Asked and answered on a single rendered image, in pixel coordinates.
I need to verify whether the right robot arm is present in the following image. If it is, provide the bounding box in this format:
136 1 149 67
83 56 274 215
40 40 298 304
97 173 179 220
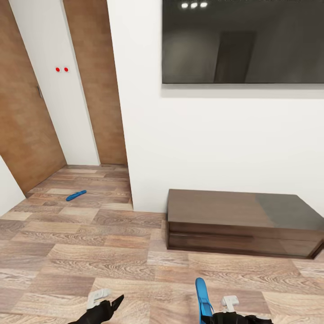
201 295 272 324

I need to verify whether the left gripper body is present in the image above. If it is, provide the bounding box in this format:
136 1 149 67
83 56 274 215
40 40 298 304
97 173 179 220
83 301 113 324

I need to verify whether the sandal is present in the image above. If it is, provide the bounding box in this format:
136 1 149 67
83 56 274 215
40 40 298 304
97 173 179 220
66 190 86 201
195 277 213 324

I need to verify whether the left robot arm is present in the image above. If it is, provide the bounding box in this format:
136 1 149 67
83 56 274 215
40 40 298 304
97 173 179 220
68 288 124 324

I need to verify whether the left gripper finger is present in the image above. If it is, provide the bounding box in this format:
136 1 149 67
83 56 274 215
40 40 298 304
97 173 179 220
111 295 124 314

